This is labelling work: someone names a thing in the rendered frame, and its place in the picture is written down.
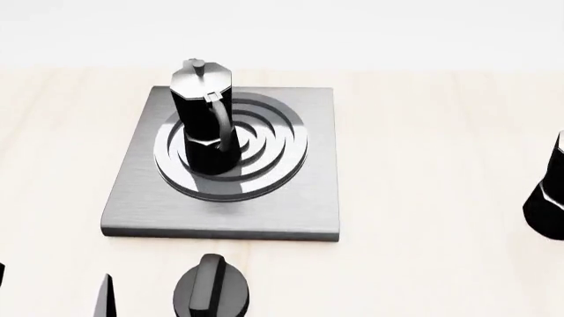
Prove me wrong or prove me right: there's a grey square stove plate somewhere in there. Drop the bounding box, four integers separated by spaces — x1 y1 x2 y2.
100 85 343 244

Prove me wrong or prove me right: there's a black round stove knob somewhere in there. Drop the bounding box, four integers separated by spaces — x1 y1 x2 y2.
172 253 254 317

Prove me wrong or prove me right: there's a black moka pot silver lid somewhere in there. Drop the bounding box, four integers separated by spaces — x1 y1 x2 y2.
169 58 241 174
522 129 564 242

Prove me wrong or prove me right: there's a grey spiral stove burner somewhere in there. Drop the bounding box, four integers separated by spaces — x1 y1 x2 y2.
152 92 310 203

